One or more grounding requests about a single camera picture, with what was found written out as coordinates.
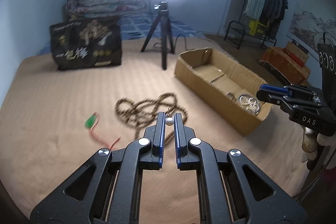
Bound blue checkered bed sheet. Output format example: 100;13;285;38
39;15;208;53

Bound blue cord pearl bracelet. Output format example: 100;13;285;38
164;107;174;126

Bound long brown bead necklace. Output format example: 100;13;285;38
114;91;189;144

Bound green jade pendant red cord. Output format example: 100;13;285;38
84;112;122;151

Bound black clothes rack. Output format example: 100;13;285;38
224;0;277;49

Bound rolled floral quilt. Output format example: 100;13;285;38
64;0;151;18

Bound black tripod stand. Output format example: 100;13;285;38
141;1;175;71

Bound right hand in white glove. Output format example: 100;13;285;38
301;127;335;162

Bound yellow box on rack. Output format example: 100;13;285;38
248;20;266;37

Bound black printed gift bag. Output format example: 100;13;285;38
50;16;122;70

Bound wooden box with red book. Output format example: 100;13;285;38
282;40;309;67

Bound shallow cardboard box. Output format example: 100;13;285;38
174;48;272;136

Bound orange cloth covered table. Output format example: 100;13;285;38
258;47;310;86

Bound dark hanging clothes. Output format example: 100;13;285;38
259;0;288;40

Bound landscape painting wall scroll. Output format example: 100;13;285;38
289;0;335;52

